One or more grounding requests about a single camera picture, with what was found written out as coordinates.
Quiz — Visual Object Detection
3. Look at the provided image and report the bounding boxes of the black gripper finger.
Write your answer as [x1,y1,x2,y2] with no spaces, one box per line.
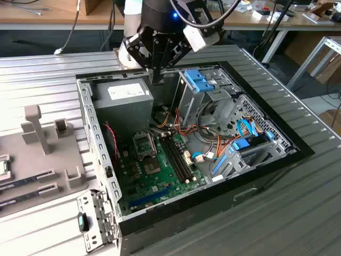
[124,33,158,85]
[157,39,192,85]

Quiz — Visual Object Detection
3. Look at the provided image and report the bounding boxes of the CPU socket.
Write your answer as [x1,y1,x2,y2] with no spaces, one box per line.
[142,158,163,177]

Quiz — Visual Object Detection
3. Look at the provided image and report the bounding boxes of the blue drive carrier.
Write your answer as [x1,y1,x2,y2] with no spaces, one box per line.
[183,68,218,93]

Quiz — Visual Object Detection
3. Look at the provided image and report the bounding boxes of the grey metal drive cage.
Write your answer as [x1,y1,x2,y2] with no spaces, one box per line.
[170,68,245,129]

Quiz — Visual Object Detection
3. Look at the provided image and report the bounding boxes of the grey power supply unit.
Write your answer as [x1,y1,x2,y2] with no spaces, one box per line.
[92,77,155,134]

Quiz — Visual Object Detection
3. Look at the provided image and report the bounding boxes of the brown cardboard box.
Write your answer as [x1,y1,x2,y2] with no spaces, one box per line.
[42,0,103,16]

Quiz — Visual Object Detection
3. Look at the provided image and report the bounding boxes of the metal socket cover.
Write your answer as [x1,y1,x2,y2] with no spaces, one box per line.
[132,131,157,161]

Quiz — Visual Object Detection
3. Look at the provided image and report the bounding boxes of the black case fan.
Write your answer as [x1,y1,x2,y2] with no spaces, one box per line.
[102,121,122,166]

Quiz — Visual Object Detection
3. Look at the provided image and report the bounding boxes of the black RAM slot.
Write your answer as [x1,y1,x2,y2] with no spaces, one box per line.
[164,135,189,183]
[160,136,186,185]
[168,135,193,181]
[172,134,197,180]

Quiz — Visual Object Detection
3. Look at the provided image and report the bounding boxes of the black stand pole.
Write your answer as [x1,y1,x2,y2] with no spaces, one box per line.
[251,0,295,65]

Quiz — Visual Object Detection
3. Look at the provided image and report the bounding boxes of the flat brown cardboard sheets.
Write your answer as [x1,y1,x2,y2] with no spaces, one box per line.
[285,31,341,85]

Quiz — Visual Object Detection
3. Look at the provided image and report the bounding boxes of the grey metal disk bay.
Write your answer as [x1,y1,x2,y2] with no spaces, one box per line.
[210,130,299,185]

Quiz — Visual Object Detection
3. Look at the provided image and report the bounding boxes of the green motherboard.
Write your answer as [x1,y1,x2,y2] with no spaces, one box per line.
[117,130,208,214]

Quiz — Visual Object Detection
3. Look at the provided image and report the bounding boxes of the grey parts rack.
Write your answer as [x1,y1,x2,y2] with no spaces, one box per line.
[0,105,90,211]

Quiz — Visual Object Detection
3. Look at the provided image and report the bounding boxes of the blue expansion slot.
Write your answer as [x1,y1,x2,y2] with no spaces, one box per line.
[129,185,173,210]

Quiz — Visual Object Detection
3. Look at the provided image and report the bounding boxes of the open cardboard box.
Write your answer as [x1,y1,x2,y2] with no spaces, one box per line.
[306,1,341,23]

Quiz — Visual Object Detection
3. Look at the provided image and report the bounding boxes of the black open PC case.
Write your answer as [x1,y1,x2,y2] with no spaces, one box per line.
[75,60,315,256]

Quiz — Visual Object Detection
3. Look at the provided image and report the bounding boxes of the brown cardboard piece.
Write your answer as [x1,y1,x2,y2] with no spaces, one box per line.
[318,109,341,134]

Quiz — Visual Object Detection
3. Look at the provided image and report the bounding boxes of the green RAM stick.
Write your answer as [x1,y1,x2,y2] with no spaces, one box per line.
[0,188,42,207]
[0,174,40,191]

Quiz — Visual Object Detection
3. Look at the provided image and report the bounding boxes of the black clip with teal face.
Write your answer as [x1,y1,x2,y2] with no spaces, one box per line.
[77,212,90,232]

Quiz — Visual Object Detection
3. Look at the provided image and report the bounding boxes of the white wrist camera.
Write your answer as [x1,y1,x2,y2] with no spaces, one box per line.
[183,25,221,53]

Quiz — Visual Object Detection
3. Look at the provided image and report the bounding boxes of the thick black camera cable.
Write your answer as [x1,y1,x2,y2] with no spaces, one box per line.
[170,0,242,29]

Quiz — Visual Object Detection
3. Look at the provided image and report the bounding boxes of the grey cable with plug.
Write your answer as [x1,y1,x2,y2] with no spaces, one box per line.
[54,0,82,56]

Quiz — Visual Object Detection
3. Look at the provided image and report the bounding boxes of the orange yellow power wires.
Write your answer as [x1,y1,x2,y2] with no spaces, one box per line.
[173,107,199,137]
[156,110,171,128]
[216,133,242,158]

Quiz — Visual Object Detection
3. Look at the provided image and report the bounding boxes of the black wire bundle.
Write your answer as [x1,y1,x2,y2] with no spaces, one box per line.
[193,102,223,150]

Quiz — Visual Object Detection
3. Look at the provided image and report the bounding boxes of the red black fan wire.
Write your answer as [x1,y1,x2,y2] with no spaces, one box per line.
[103,124,119,161]

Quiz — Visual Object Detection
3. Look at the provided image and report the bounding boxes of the blue flat data wire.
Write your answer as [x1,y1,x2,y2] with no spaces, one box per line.
[236,119,264,138]

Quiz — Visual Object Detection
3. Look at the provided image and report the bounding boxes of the thin blue wire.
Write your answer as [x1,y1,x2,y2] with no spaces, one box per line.
[191,151,216,161]

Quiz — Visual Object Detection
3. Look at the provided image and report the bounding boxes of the blue disk carrier handle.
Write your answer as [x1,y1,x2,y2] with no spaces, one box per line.
[231,139,251,153]

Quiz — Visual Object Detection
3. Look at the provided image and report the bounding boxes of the blue plastic rail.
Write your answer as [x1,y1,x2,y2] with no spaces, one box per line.
[211,155,228,177]

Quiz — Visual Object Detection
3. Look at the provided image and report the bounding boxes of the aluminium profile frame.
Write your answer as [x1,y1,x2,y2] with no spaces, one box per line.
[286,36,341,91]

